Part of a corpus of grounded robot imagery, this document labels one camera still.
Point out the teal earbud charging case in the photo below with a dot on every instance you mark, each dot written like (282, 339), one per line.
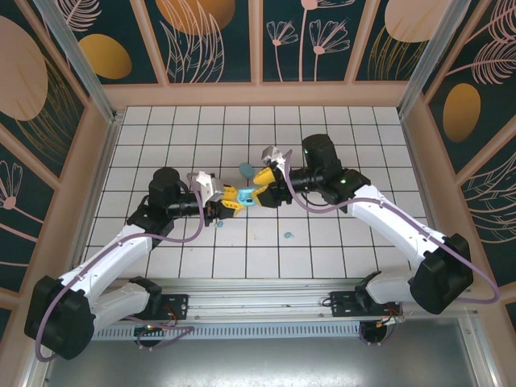
(244, 197)

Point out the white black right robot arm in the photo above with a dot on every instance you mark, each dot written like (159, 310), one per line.
(395, 225)

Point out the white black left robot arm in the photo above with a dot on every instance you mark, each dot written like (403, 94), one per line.
(117, 254)

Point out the teal oval object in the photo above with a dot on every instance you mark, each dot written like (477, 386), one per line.
(244, 169)

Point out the aluminium side frame rail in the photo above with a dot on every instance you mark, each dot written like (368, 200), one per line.
(101, 161)
(417, 161)

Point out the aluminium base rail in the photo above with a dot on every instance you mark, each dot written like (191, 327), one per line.
(258, 302)

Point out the aluminium corner post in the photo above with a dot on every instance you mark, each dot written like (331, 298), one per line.
(82, 60)
(433, 60)

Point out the grey metal base plate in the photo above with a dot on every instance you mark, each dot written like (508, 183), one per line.
(258, 363)

